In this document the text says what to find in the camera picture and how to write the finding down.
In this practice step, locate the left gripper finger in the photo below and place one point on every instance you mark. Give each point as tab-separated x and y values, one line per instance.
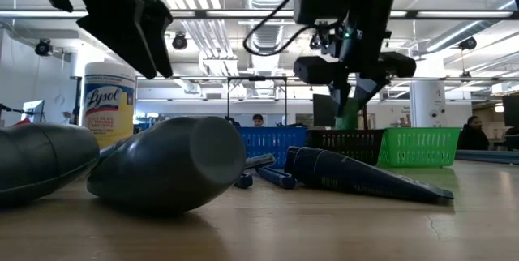
160	30
121	34

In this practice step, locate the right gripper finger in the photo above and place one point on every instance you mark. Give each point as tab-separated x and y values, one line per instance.
340	95
365	88

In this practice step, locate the green travel-size tube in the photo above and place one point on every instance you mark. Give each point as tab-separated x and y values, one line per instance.
348	117

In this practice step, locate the blue disposable razor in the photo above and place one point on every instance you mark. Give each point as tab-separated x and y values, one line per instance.
244	180
280	178

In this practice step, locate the black background robot arm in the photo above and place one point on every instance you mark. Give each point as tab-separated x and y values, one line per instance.
12	109

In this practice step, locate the black computer monitor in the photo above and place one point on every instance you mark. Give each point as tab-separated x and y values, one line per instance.
511	111
323	111

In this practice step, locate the black horizontal overhead beam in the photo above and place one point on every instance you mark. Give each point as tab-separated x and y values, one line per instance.
190	14

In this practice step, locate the black plastic basket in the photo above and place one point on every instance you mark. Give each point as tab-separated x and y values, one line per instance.
348	143

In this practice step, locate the white round column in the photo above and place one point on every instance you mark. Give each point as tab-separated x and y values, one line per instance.
425	103

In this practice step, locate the Lysol wipes canister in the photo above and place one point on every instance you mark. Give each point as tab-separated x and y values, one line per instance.
107	107

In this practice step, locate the green plastic basket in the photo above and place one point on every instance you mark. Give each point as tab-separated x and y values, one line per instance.
417	145

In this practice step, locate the dark navy toiletry tube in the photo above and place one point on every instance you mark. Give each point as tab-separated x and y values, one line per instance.
291	159

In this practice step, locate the dark blue electric trimmer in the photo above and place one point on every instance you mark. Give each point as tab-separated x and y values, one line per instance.
357	176

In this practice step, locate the blue plastic basket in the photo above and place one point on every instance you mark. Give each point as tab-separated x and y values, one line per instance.
271	141

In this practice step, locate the person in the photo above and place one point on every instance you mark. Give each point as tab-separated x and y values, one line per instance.
258	120
472	137

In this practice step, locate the white monitor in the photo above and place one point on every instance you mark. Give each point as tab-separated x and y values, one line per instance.
34	111

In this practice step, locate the red block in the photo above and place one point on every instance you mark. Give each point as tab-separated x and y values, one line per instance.
22	123

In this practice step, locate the black ceiling camera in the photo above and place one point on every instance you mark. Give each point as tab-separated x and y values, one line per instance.
179	41
468	43
43	47
315	42

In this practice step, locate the black vertical post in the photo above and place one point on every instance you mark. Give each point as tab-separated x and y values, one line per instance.
77	99

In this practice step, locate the thin black frame stand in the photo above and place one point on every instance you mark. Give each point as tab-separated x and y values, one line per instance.
257	78

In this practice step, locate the black aluminium table frame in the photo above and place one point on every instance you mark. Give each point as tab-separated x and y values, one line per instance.
486	157

